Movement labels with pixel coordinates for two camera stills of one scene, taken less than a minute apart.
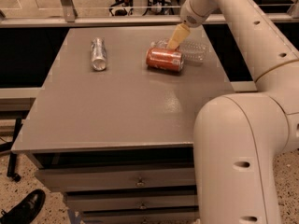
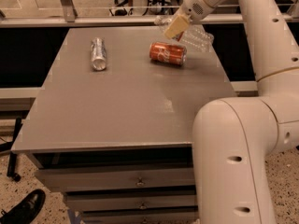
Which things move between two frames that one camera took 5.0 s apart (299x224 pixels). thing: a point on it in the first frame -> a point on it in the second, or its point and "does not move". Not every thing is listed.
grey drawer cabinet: [120, 143] does not move
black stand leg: [12, 159] does not move
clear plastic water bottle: [192, 51] -> [194, 35]
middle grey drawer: [131, 200] does not move
